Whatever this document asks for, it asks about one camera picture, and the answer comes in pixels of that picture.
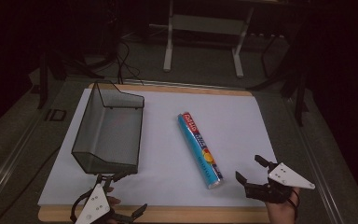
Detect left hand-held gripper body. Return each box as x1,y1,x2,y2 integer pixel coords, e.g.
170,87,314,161
74,183,134,224

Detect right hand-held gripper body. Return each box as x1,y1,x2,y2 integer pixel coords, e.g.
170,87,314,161
244,161,317,205

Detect black wire mesh basket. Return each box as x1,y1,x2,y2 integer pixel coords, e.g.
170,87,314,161
71,79,145,176

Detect blue cylindrical roll packet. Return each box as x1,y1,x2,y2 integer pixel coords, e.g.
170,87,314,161
176,111,225,190

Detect person's left hand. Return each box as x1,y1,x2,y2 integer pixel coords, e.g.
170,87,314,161
105,186,122,208

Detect person's right hand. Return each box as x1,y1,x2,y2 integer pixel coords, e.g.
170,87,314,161
265,187,301,224

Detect white paper sheet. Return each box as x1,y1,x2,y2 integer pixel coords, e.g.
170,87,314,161
37,88,278,207

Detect wooden table board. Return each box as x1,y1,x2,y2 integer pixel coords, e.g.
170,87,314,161
37,81,272,224

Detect black metal stand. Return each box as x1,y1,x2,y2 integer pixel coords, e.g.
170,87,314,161
246,18,311,128
36,46,106,110

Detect white metal stand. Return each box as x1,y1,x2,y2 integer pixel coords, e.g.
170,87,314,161
162,0,256,79

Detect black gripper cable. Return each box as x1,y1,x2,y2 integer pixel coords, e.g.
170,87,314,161
69,191,90,223

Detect black wrist strap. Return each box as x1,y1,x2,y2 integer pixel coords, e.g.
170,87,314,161
286,189,301,216

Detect grey metal rail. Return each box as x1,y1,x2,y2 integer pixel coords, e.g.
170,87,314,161
282,96,347,224
0,90,63,216
121,78,232,91

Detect thin black floor cable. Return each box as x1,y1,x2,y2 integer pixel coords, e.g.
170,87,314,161
0,145,63,224

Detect black floor cables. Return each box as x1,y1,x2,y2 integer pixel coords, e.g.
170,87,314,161
114,39,145,86

